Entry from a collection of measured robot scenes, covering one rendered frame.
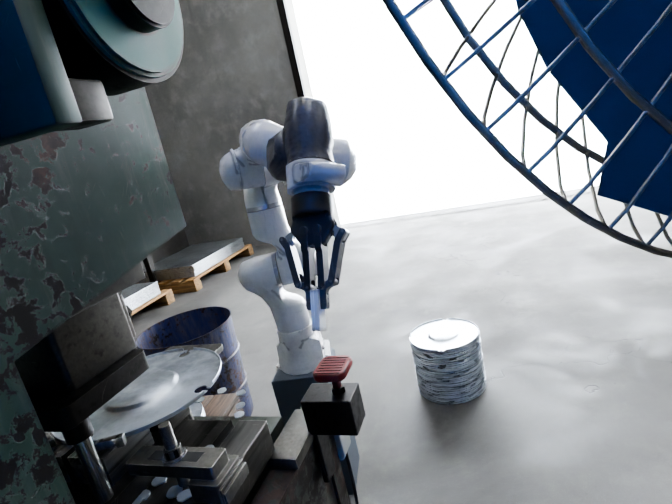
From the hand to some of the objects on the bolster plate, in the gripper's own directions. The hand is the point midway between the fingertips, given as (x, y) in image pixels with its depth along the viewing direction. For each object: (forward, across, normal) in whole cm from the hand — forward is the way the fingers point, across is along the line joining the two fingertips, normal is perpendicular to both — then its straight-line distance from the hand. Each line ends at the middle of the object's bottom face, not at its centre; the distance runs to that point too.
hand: (318, 310), depth 78 cm
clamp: (+24, +16, +14) cm, 32 cm away
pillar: (+24, +24, +21) cm, 40 cm away
